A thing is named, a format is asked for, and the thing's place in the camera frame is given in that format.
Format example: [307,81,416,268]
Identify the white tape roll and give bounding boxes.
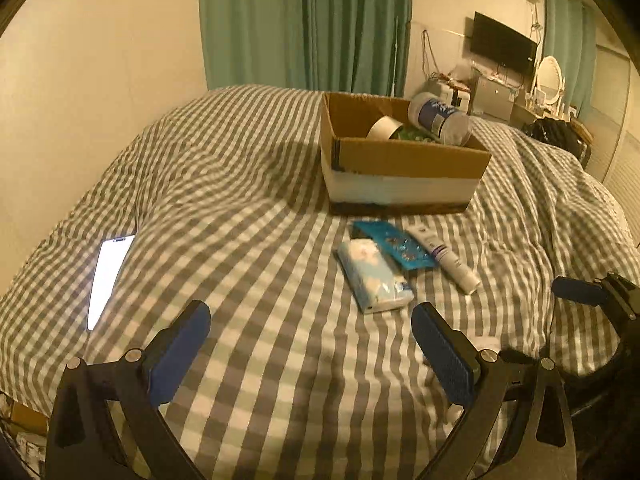
[366,116,405,141]

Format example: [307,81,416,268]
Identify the white and blue tissue pack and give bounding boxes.
[336,238,416,316]

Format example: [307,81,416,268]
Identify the hanging cables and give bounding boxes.
[420,29,442,82]

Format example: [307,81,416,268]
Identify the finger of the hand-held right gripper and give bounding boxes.
[562,310,640,396]
[552,270,640,322]

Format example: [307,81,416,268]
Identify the smartphone with lit screen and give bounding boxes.
[86,232,137,332]

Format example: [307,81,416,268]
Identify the white tube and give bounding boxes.
[405,225,482,295]

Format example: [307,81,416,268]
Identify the silver box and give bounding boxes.
[472,75,517,122]

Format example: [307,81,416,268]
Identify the black flat screen monitor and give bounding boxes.
[471,11,540,75]

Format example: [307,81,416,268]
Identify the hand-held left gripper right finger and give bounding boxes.
[410,302,592,480]

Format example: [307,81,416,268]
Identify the round white mirror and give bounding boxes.
[533,55,566,106]

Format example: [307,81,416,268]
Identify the green curtain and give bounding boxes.
[195,0,414,97]
[542,0,599,117]

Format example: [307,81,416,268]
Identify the grey checked blanket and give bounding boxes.
[0,85,640,480]

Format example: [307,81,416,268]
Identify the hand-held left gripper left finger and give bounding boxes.
[45,300,212,480]

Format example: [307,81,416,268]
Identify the clear bottle with blue label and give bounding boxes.
[407,92,474,148]

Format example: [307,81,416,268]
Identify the cardboard box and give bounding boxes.
[320,91,493,216]

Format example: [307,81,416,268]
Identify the white pole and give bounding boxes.
[392,16,402,97]

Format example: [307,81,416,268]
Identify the black bag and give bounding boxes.
[522,117,589,162]

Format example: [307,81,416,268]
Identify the blue foil packet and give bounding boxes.
[351,220,436,271]

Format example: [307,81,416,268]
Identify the green packet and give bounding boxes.
[390,127,442,144]

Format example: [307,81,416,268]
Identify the white louvered wardrobe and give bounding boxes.
[584,40,640,213]

